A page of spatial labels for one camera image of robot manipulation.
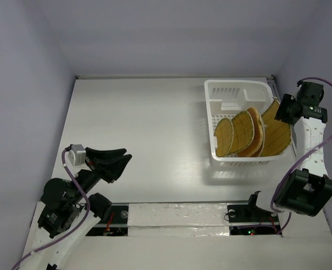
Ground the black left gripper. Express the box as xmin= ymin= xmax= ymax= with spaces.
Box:
xmin=70 ymin=146 xmax=133 ymax=202

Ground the square bamboo woven plate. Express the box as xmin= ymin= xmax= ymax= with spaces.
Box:
xmin=261 ymin=98 xmax=292 ymax=157

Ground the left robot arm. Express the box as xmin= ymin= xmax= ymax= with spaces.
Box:
xmin=17 ymin=145 xmax=132 ymax=269

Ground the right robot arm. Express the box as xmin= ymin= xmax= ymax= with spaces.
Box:
xmin=245 ymin=77 xmax=332 ymax=221

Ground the white plastic dish rack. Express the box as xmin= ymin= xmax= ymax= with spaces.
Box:
xmin=204 ymin=79 xmax=295 ymax=168

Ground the thick tan woven plate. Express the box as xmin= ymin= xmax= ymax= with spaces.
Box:
xmin=237 ymin=107 xmax=265 ymax=158

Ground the medium round bamboo plate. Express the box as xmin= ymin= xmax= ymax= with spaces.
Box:
xmin=229 ymin=111 xmax=254 ymax=155

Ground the small round bamboo plate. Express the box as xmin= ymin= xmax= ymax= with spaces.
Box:
xmin=214 ymin=118 xmax=234 ymax=158

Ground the white foam strip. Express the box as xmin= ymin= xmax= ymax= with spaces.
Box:
xmin=127 ymin=203 xmax=230 ymax=237

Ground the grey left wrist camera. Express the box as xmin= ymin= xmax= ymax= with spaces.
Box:
xmin=65 ymin=144 xmax=86 ymax=167

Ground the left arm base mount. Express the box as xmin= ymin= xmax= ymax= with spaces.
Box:
xmin=87 ymin=204 xmax=129 ymax=237

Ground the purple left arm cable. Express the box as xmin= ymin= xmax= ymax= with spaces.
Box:
xmin=11 ymin=148 xmax=90 ymax=270

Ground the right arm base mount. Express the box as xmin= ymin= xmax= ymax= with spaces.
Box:
xmin=223 ymin=204 xmax=281 ymax=236

